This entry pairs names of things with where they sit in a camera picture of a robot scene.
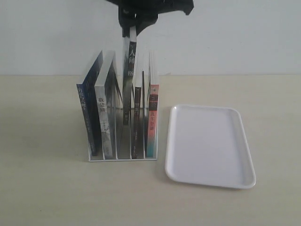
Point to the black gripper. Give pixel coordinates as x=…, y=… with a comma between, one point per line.
x=144, y=13

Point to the black spine book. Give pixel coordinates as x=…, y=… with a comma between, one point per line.
x=130, y=43

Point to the blue spine book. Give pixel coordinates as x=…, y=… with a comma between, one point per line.
x=87, y=97

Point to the pink teal spine book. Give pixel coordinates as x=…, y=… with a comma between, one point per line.
x=152, y=107

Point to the white grey spine book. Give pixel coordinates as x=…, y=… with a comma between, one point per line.
x=104, y=91

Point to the dark brown spine book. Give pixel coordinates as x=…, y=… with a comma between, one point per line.
x=137, y=86

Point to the white plastic tray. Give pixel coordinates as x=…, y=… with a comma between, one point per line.
x=207, y=145

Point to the white wire book rack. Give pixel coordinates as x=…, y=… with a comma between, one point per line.
x=123, y=135

